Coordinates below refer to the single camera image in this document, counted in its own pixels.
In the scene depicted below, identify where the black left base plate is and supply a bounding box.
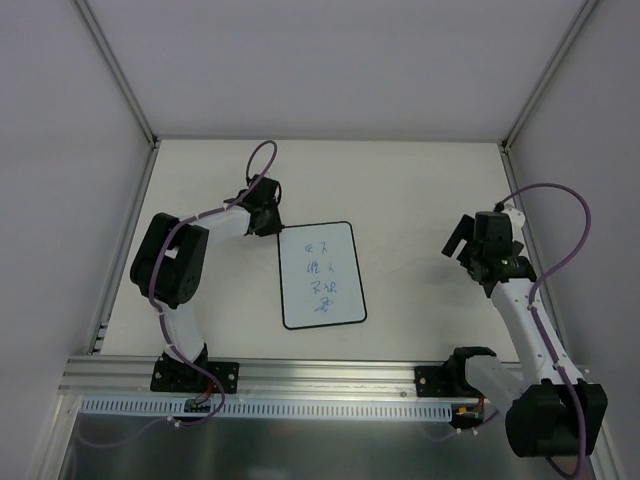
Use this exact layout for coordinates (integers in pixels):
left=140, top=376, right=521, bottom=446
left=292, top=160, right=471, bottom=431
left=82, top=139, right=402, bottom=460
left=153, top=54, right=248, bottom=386
left=149, top=357, right=240, bottom=395

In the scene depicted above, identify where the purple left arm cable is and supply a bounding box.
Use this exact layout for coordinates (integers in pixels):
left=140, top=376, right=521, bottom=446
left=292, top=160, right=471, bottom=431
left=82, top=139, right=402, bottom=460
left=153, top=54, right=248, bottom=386
left=149, top=140, right=279, bottom=431

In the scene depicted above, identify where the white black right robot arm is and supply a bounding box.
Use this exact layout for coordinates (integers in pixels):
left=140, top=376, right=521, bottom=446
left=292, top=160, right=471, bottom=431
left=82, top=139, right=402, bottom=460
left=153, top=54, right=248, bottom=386
left=440, top=211, right=608, bottom=458

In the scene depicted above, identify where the aluminium front rail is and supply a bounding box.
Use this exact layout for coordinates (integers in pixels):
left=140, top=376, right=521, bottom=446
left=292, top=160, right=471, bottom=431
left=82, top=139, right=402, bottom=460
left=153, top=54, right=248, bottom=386
left=58, top=355, right=442, bottom=402

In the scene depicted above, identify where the white whiteboard black frame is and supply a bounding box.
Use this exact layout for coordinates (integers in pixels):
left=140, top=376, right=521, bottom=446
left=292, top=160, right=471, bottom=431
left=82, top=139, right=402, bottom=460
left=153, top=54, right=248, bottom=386
left=277, top=221, right=367, bottom=331

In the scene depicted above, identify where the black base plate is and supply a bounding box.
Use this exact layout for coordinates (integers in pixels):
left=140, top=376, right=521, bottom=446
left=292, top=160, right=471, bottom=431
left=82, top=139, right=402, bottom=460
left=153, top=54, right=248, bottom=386
left=413, top=365, right=482, bottom=398
left=149, top=357, right=240, bottom=395

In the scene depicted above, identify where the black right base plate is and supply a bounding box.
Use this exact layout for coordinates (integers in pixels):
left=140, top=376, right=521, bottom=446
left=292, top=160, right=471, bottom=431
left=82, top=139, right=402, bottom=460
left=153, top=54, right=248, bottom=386
left=413, top=365, right=482, bottom=398

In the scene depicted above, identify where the right aluminium frame post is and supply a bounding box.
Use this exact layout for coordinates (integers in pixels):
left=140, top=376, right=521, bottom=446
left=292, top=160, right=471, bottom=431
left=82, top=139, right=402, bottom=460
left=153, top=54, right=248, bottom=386
left=499, top=0, right=601, bottom=151

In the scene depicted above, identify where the left aluminium frame post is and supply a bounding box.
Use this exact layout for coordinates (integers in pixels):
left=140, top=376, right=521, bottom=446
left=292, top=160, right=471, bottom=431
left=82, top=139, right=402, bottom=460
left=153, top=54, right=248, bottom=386
left=74, top=0, right=161, bottom=147

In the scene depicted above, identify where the white slotted cable duct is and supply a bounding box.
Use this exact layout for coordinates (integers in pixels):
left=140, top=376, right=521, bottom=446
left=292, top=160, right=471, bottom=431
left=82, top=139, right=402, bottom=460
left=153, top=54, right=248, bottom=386
left=79, top=396, right=453, bottom=423

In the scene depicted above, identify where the aluminium frame post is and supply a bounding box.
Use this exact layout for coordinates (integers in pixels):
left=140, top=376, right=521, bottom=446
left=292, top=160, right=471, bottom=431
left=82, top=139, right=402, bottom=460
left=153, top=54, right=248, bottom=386
left=74, top=0, right=161, bottom=147
left=499, top=0, right=601, bottom=151

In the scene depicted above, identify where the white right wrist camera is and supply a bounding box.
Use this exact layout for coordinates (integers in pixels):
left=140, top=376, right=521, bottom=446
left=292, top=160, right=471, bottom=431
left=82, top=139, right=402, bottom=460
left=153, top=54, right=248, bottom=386
left=503, top=204, right=526, bottom=231

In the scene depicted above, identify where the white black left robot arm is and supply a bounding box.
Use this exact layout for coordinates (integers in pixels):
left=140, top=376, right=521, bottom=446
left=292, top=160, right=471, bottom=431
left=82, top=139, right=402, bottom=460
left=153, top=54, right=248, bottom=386
left=130, top=175, right=283, bottom=392

